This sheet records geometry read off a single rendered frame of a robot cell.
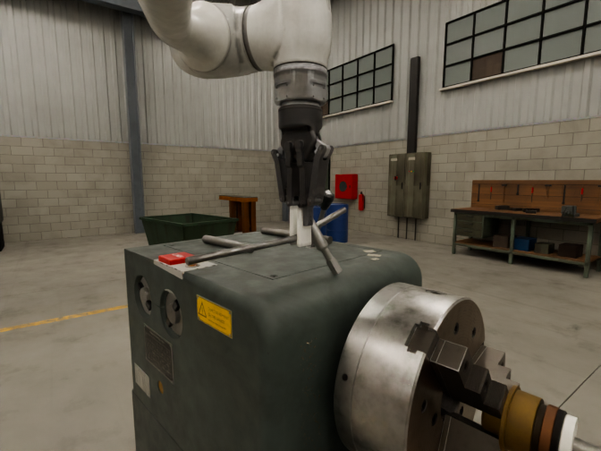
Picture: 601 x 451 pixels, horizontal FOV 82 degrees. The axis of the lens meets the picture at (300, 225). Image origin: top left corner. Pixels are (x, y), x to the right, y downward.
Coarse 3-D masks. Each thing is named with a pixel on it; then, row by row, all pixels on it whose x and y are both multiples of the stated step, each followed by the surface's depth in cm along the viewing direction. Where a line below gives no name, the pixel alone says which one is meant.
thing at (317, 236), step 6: (312, 228) 62; (318, 228) 63; (312, 234) 62; (318, 234) 62; (312, 240) 63; (318, 240) 62; (324, 240) 62; (318, 246) 62; (324, 246) 62; (324, 252) 62; (330, 252) 63; (330, 258) 62; (330, 264) 62; (336, 264) 63; (336, 270) 62
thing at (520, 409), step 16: (512, 400) 48; (528, 400) 48; (512, 416) 47; (528, 416) 46; (544, 416) 46; (560, 416) 45; (496, 432) 49; (512, 432) 47; (528, 432) 45; (544, 432) 45; (560, 432) 44; (512, 448) 47; (528, 448) 45; (544, 448) 44
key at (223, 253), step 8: (344, 208) 69; (328, 216) 66; (336, 216) 67; (320, 224) 64; (272, 240) 57; (280, 240) 58; (288, 240) 59; (296, 240) 60; (232, 248) 53; (240, 248) 53; (248, 248) 54; (256, 248) 55; (264, 248) 56; (192, 256) 49; (200, 256) 49; (208, 256) 50; (216, 256) 51; (224, 256) 52
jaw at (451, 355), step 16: (416, 336) 50; (432, 336) 49; (416, 352) 48; (432, 352) 49; (448, 352) 48; (464, 352) 47; (448, 368) 46; (464, 368) 48; (480, 368) 49; (448, 384) 50; (464, 384) 48; (480, 384) 47; (496, 384) 49; (464, 400) 51; (480, 400) 48; (496, 400) 48; (496, 416) 48
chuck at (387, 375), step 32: (416, 288) 60; (384, 320) 54; (416, 320) 51; (448, 320) 52; (480, 320) 63; (384, 352) 50; (384, 384) 48; (416, 384) 46; (352, 416) 51; (384, 416) 48; (416, 416) 47; (384, 448) 48; (416, 448) 48
